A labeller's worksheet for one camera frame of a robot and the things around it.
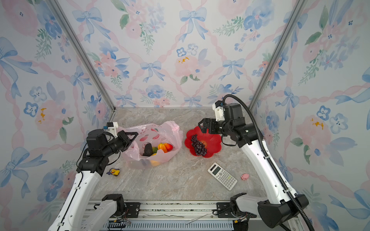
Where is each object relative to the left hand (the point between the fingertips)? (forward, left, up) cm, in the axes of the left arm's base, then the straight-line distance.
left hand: (138, 131), depth 71 cm
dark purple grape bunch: (+5, -33, -23) cm, 40 cm away
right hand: (+3, -34, +4) cm, 34 cm away
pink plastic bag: (+10, -11, -13) cm, 20 cm away
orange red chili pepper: (+3, -10, -20) cm, 22 cm away
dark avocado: (0, -1, -19) cm, 19 cm away
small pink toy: (-13, -58, -26) cm, 65 cm away
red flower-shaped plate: (+11, -42, -28) cm, 52 cm away
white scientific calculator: (-12, -45, -27) cm, 54 cm away
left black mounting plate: (-29, +3, -28) cm, 40 cm away
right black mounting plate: (-30, -43, -25) cm, 58 cm away
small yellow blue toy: (-11, +17, -25) cm, 32 cm away
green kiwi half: (+3, -4, -24) cm, 25 cm away
